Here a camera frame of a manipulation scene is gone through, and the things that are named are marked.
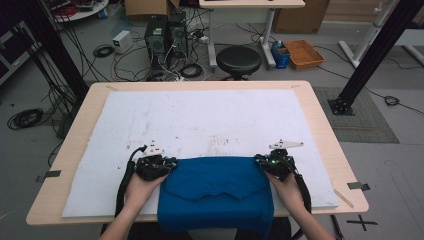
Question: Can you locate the left hand-held gripper cable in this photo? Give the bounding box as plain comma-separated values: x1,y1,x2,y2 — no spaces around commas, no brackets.
114,144,148,218

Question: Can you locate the white felt mat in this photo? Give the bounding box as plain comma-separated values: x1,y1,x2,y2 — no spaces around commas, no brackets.
61,89,340,218

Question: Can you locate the blue t-shirt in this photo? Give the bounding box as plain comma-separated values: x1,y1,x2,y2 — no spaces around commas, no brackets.
156,155,275,240

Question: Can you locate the right hand-held gripper cable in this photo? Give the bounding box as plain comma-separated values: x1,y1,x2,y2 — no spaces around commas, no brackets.
293,171,313,214

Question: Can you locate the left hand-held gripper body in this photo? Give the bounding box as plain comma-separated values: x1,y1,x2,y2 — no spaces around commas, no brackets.
134,139,168,182

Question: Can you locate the cardboard box with open flaps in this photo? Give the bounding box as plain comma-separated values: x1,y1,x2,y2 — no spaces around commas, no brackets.
124,0,181,18

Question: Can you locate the white metal leg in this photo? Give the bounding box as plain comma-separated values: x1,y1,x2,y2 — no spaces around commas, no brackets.
394,28,424,68

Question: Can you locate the white desk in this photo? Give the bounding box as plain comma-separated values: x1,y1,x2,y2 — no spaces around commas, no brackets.
198,0,306,69

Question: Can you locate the gray tape strip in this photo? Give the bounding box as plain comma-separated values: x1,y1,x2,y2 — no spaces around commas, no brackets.
35,169,62,183
347,181,371,192

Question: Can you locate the gray floor mat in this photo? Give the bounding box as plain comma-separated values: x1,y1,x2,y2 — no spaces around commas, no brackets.
313,86,400,144

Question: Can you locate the hand-held gripper cable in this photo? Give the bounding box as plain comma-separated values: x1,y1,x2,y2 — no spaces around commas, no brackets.
114,144,148,218
293,171,313,214

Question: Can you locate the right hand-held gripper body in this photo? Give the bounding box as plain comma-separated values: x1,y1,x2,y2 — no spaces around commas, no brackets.
264,139,305,183

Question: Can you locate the white metal stand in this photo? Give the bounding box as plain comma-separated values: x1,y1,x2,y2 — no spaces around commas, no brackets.
338,0,401,69

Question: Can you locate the black computer tower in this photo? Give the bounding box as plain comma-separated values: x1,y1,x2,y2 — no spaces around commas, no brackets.
144,14,169,73
166,11,189,59

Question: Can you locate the wooden table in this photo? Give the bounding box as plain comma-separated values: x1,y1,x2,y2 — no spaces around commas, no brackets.
25,79,370,227

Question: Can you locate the white power supply box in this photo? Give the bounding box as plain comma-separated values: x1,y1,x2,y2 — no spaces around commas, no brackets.
112,29,134,54

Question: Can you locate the person's right hand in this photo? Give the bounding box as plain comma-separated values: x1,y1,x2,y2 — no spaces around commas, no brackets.
265,169,308,218

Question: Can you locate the orange tray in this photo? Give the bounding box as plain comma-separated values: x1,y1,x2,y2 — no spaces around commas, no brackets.
283,39,326,71

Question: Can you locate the large cardboard box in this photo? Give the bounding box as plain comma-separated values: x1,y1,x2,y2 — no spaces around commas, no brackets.
273,0,331,34

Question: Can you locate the coiled black cable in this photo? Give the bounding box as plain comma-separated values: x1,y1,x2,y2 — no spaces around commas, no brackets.
92,44,115,58
6,108,45,131
179,63,204,79
383,95,401,107

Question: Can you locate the black tape cross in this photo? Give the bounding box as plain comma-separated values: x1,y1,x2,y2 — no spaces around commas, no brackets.
346,214,379,232

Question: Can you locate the blue box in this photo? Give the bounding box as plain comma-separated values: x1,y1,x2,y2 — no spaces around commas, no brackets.
270,40,292,70

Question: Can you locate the black frame post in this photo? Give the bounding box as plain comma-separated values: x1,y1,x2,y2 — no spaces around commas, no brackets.
328,0,424,117
13,0,90,101

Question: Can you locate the black round stool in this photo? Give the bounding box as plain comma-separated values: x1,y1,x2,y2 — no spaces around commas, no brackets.
215,45,263,82

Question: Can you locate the person's left hand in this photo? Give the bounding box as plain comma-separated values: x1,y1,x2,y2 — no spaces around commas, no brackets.
124,171,169,214

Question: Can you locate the round white table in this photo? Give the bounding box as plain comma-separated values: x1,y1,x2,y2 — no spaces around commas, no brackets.
43,0,110,23

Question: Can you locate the beige tape strip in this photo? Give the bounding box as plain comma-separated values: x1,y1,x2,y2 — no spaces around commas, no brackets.
334,188,355,209

